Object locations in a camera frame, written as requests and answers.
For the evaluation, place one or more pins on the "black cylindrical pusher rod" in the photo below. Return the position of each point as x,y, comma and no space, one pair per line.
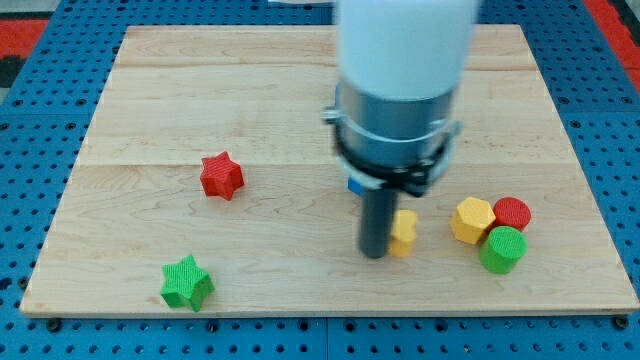
377,215

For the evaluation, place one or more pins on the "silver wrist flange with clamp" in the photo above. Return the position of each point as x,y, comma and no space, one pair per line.
404,145

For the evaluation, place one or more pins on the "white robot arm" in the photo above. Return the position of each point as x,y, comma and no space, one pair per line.
399,65

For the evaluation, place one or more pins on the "blue cube block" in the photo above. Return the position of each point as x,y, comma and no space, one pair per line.
355,187

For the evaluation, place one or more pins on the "red star block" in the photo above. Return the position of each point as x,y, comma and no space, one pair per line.
221,176

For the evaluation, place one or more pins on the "green star block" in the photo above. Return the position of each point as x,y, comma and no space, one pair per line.
186,284

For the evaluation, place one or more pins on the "yellow heart block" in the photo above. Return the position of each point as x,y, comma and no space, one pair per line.
403,234

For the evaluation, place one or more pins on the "yellow hexagon block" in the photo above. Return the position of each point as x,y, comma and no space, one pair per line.
471,219

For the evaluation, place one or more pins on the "red cylinder block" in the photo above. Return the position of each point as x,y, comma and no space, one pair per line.
512,212

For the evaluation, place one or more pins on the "green cylinder block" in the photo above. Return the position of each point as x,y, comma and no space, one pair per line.
504,247

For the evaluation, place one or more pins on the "wooden board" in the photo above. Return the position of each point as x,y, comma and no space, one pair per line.
285,245

